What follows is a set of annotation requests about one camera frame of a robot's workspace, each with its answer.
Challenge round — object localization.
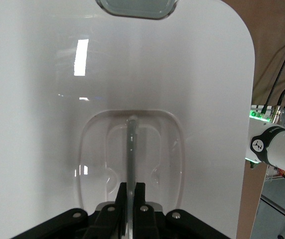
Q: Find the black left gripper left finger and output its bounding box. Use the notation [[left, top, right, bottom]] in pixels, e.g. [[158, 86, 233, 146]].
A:
[[11, 183, 128, 239]]

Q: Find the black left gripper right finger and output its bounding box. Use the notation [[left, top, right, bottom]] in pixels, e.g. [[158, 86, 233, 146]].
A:
[[134, 183, 233, 239]]

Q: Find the white box lid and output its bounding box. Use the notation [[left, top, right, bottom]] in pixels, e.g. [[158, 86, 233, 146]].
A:
[[0, 0, 256, 239]]

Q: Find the aluminium frame rail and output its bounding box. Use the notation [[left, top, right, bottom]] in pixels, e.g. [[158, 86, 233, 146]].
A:
[[251, 194, 285, 239]]

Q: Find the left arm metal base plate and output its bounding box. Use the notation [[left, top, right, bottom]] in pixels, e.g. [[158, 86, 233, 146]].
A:
[[247, 104, 285, 125]]

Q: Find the black cable with gold connector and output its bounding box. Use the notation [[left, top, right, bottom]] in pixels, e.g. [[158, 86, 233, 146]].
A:
[[271, 79, 285, 123]]

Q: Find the long black base cable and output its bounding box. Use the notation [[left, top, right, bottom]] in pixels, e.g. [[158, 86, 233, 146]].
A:
[[261, 24, 285, 114]]

